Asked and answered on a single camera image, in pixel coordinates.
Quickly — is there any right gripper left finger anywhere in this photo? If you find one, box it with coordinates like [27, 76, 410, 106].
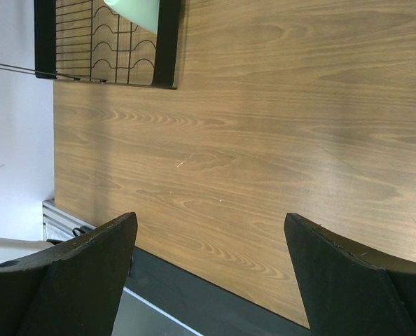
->
[0, 212, 137, 335]

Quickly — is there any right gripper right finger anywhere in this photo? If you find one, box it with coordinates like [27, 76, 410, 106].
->
[284, 213, 416, 335]

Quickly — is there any green plastic cup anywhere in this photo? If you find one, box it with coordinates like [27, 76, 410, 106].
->
[104, 0, 160, 34]

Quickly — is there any black base mat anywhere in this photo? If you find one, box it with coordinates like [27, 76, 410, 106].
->
[126, 247, 311, 335]

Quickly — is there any aluminium frame rail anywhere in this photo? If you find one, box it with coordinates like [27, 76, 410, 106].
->
[42, 199, 95, 242]

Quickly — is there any black wire dish rack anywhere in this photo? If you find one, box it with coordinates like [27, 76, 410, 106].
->
[0, 1, 183, 90]

